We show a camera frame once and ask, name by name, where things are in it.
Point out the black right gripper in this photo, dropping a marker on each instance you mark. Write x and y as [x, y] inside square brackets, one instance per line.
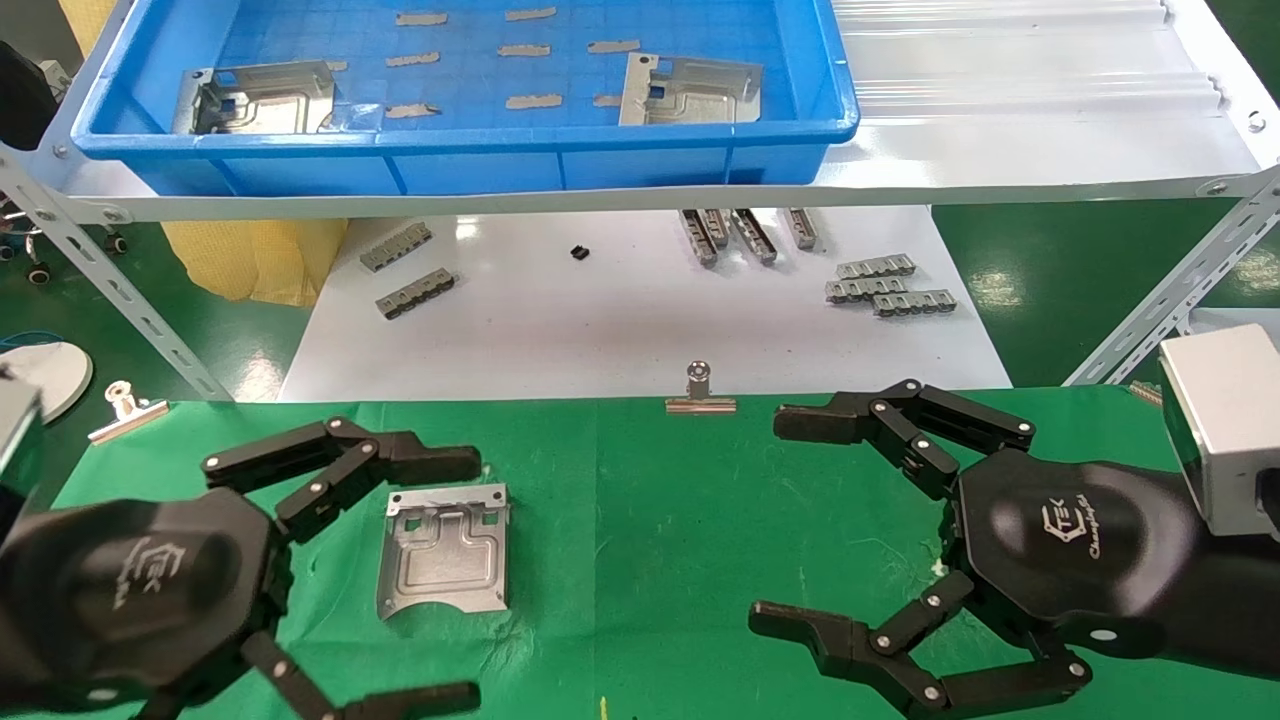
[1070, 545]

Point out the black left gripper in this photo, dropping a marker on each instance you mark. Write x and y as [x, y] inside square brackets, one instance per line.
[150, 580]

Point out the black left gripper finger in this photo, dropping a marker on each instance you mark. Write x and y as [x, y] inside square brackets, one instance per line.
[430, 462]
[420, 702]

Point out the stamped sheet metal bracket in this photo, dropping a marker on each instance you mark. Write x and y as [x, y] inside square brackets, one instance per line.
[695, 95]
[265, 100]
[445, 555]

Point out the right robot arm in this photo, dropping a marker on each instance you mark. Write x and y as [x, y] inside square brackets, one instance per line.
[1245, 600]

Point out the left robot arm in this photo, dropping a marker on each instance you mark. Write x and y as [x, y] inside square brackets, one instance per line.
[12, 650]

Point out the silver binder clip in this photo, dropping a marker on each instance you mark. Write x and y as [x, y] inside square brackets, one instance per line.
[127, 415]
[700, 403]

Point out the gray slotted metal bar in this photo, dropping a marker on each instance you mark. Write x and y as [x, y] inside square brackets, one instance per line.
[876, 267]
[914, 303]
[716, 227]
[754, 237]
[698, 240]
[800, 228]
[415, 294]
[862, 290]
[395, 246]

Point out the green table cloth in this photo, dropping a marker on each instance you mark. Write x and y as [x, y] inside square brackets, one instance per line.
[650, 520]

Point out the white standing fan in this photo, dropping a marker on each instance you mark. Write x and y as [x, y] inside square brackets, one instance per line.
[55, 365]

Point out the blue plastic bin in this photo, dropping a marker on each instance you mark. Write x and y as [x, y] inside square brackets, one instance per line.
[480, 160]

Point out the small ribbed metal part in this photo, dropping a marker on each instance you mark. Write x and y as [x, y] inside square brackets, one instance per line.
[1147, 392]

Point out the white metal shelf rack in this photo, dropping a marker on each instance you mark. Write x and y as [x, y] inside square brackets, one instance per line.
[1000, 165]

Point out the black office chair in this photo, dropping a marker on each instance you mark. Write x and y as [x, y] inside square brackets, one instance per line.
[20, 100]

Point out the translucent corrugated plastic sheet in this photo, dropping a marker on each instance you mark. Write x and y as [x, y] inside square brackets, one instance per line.
[1000, 60]

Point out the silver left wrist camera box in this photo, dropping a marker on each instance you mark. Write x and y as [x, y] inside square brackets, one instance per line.
[15, 440]

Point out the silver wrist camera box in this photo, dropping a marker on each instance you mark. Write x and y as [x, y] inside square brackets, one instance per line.
[15, 440]
[1225, 430]

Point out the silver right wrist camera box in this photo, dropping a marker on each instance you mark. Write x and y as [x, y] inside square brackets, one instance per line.
[1225, 430]

